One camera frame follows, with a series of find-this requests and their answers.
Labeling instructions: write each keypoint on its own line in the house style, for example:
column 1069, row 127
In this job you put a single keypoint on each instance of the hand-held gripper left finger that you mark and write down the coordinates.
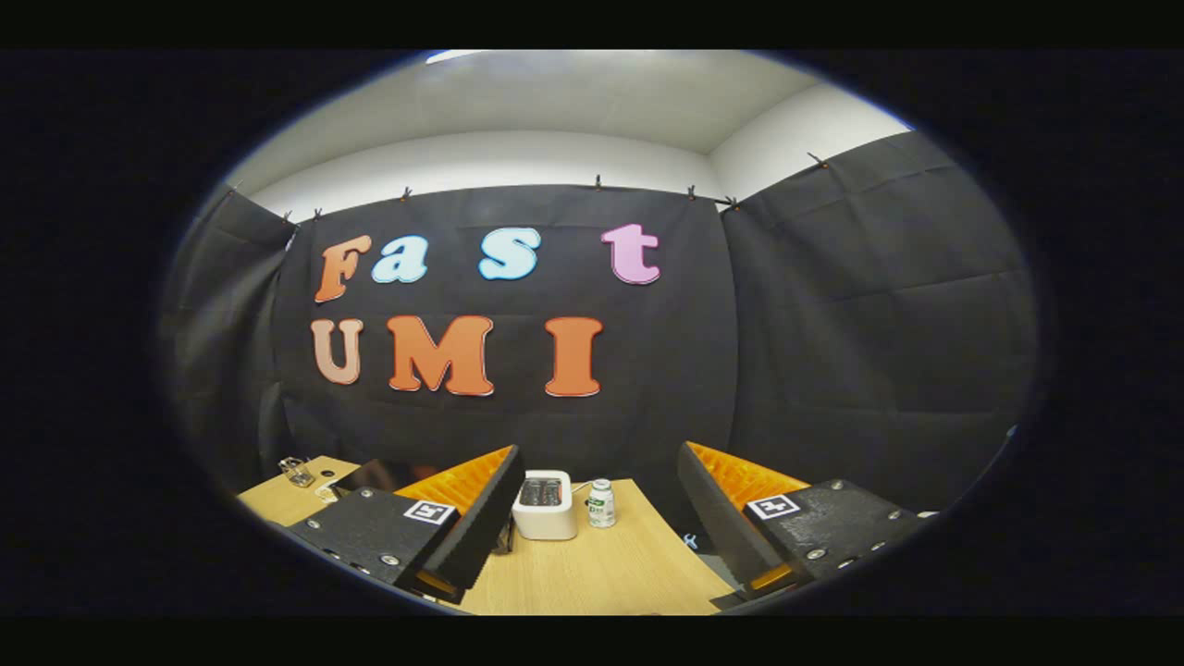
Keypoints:
column 486, row 518

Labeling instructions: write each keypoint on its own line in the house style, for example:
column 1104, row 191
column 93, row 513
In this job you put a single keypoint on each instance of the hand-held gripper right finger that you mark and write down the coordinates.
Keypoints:
column 717, row 518

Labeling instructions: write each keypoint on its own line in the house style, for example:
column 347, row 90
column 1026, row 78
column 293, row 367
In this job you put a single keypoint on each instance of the white bottle with green label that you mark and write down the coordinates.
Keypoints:
column 601, row 507

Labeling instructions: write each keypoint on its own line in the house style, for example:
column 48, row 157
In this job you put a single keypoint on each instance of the white bread toaster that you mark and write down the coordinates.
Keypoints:
column 544, row 518

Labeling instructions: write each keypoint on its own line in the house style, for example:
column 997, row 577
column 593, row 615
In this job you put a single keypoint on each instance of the black toaster oven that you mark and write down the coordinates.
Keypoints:
column 379, row 476

